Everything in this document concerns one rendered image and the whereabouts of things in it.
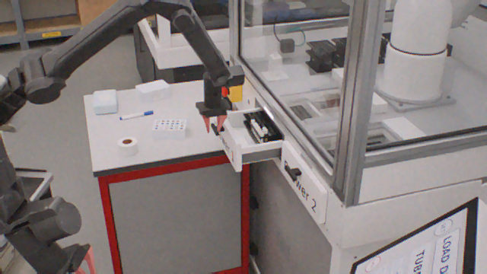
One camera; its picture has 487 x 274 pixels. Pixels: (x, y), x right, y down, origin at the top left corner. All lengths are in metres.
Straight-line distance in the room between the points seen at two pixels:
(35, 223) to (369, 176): 0.78
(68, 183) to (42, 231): 2.26
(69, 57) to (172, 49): 1.22
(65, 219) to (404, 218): 0.91
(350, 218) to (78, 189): 2.04
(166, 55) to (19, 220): 1.62
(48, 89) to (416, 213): 1.00
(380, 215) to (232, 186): 0.77
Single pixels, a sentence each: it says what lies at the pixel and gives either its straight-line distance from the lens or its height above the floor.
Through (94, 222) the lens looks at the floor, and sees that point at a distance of 2.85.
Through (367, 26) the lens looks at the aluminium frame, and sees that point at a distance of 1.12.
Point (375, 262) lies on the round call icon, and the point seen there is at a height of 1.02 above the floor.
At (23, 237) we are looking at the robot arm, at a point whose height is 1.16.
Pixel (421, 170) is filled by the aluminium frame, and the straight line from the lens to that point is 1.40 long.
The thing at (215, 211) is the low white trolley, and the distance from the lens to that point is 2.07.
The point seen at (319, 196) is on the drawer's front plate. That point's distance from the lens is 1.43.
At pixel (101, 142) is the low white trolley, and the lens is 2.00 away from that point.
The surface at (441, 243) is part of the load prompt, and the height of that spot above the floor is 1.15.
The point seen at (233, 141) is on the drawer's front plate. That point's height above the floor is 0.92.
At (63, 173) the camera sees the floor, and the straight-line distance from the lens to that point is 3.28.
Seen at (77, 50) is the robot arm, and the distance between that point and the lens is 1.25.
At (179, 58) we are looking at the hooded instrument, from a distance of 2.46.
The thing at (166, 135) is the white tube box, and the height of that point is 0.77.
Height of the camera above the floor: 1.76
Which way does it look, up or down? 30 degrees down
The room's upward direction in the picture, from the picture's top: straight up
